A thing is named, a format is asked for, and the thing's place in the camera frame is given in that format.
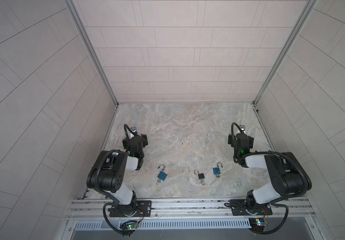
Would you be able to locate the aluminium mounting rail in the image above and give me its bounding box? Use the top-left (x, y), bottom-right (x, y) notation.
top-left (66, 197), bottom-right (316, 220)

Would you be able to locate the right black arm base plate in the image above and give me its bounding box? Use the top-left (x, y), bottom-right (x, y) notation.
top-left (224, 200), bottom-right (272, 216)

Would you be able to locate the blue padlock with key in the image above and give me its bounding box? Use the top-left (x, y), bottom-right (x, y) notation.
top-left (213, 162), bottom-right (223, 178)
top-left (157, 164), bottom-right (168, 185)

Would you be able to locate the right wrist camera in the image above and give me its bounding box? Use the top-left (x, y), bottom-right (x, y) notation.
top-left (239, 125), bottom-right (245, 132)

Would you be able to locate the white vent grille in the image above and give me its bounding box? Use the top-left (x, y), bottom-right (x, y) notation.
top-left (75, 219), bottom-right (251, 231)

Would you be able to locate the black padlock with key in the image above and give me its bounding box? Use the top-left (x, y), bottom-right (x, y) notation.
top-left (194, 169), bottom-right (205, 186)

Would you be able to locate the left green circuit board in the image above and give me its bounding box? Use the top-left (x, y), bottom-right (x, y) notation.
top-left (120, 220), bottom-right (140, 231)

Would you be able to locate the right blue padlock with key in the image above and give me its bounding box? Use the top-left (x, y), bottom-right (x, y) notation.
top-left (213, 162), bottom-right (223, 178)

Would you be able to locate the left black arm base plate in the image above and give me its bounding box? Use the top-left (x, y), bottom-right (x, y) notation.
top-left (107, 201), bottom-right (152, 218)

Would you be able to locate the left blue padlock with key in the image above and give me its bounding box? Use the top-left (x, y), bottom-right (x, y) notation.
top-left (157, 164), bottom-right (168, 185)

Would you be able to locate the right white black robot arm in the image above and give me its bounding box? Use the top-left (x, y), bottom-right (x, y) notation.
top-left (225, 133), bottom-right (312, 216)

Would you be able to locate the right circuit board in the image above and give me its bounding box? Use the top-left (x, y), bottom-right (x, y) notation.
top-left (248, 218), bottom-right (269, 232)

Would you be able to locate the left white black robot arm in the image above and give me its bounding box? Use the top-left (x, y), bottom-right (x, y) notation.
top-left (86, 134), bottom-right (148, 216)

